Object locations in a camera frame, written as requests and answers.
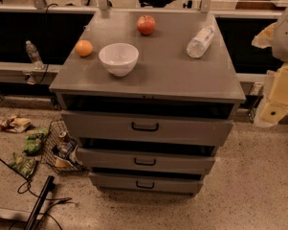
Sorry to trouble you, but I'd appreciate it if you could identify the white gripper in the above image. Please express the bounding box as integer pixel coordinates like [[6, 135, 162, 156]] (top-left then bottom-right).
[[252, 23, 288, 127]]

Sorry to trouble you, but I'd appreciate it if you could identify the orange fruit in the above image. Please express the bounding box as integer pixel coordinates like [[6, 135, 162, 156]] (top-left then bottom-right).
[[75, 40, 93, 57]]

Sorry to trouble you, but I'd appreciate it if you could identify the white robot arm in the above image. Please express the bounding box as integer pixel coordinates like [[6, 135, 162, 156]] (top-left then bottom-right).
[[252, 7, 288, 127]]

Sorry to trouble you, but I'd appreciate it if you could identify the clear plastic bottle lying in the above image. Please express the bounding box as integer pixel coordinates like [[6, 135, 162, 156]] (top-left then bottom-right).
[[187, 25, 215, 58]]

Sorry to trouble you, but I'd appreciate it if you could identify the small standing water bottle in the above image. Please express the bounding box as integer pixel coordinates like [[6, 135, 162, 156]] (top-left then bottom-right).
[[26, 40, 44, 70]]

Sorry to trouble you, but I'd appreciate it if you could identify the red apple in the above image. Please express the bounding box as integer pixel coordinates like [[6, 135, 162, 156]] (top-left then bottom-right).
[[137, 15, 155, 35]]

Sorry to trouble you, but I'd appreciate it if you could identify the grey drawer cabinet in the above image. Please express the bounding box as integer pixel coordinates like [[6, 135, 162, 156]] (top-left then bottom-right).
[[50, 9, 245, 182]]

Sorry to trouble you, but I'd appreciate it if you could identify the top grey drawer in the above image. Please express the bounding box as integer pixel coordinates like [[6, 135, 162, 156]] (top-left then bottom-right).
[[61, 110, 233, 147]]

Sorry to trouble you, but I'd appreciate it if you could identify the grey drawer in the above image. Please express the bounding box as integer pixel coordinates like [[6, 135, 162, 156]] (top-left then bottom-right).
[[61, 110, 233, 147], [89, 172, 203, 195], [77, 149, 215, 174]]

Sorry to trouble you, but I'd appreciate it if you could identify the white ceramic bowl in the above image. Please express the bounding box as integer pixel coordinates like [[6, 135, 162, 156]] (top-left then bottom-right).
[[99, 43, 139, 77]]

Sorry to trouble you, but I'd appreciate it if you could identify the middle grey drawer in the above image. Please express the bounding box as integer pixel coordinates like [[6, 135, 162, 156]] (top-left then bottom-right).
[[77, 149, 215, 174]]

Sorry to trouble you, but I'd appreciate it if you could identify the bottom grey drawer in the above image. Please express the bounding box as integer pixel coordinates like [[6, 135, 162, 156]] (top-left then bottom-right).
[[89, 172, 203, 195]]

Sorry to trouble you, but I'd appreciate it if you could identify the soda can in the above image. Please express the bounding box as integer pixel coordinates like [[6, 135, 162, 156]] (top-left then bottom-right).
[[58, 131, 70, 143]]

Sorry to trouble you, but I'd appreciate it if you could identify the dark snack bag in basket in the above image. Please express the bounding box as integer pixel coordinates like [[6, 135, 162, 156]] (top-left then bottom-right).
[[52, 139, 79, 167]]

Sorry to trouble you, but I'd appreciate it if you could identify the green chip bag upper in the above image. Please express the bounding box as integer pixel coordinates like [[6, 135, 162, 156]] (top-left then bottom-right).
[[23, 128, 49, 156]]

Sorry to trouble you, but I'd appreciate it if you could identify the green chip bag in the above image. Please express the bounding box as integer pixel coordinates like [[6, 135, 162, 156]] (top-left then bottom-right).
[[9, 152, 37, 179], [23, 128, 49, 156]]

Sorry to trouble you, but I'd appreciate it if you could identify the brown snack wrapper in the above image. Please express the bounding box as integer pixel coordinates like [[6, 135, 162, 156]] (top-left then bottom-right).
[[0, 116, 31, 133]]

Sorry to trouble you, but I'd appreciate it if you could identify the green chip bag lower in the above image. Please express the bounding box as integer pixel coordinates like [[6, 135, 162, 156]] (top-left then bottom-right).
[[9, 152, 37, 179]]

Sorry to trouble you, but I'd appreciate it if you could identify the black bar stand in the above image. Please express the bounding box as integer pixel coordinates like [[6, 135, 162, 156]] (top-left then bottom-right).
[[24, 175, 55, 230]]

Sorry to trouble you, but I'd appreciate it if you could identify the wire mesh basket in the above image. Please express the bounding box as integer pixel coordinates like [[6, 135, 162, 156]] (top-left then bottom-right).
[[41, 120, 82, 174]]

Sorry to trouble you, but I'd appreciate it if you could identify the black floor cable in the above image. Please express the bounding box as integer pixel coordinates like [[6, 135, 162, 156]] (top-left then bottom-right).
[[0, 150, 73, 230]]

